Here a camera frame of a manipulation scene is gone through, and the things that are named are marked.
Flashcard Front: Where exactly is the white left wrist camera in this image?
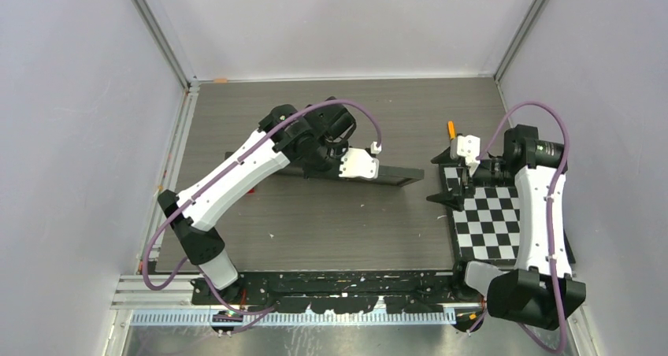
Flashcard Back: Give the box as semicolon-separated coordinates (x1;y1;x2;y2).
338;141;382;180

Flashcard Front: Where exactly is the black white checkerboard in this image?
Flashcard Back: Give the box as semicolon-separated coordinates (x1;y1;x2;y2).
446;176;521;269

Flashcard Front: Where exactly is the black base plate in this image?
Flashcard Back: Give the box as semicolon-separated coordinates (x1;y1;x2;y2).
190;269;486;314

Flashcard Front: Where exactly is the black picture frame with photo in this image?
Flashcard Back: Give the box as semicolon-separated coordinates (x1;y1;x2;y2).
224;150;426;187

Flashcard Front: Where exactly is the orange handled screwdriver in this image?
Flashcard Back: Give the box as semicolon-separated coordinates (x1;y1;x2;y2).
447;121;457;141

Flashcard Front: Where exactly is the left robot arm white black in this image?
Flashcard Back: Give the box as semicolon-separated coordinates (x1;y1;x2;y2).
156;97;360;304

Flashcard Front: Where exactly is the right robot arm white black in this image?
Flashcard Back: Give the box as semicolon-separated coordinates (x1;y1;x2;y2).
429;124;586;330

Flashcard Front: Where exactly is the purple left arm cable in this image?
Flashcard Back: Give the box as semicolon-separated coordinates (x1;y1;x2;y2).
140;98;383;336

